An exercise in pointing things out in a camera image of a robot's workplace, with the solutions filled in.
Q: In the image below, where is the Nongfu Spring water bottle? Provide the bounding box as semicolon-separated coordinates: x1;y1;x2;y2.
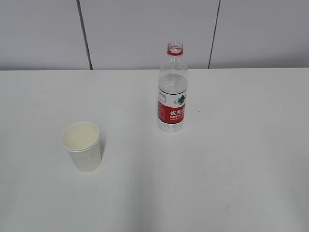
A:
157;42;188;133

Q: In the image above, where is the white paper cup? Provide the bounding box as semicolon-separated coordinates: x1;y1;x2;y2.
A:
62;122;101;173

